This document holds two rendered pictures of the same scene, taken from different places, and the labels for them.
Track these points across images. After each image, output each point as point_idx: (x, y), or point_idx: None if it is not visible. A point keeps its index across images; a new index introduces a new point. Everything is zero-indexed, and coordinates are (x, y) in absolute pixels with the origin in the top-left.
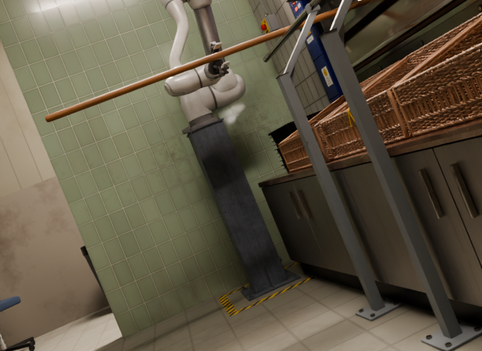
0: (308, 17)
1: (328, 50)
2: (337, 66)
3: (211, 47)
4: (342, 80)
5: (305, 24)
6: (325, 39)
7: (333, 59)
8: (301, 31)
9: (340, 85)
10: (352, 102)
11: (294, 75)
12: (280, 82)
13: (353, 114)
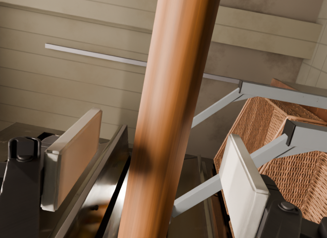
0: (182, 196)
1: (254, 83)
2: (268, 85)
3: (34, 138)
4: (281, 87)
5: (194, 188)
6: (245, 81)
7: (262, 84)
8: (205, 183)
9: (286, 89)
10: (299, 91)
11: (289, 154)
12: (300, 123)
13: (312, 94)
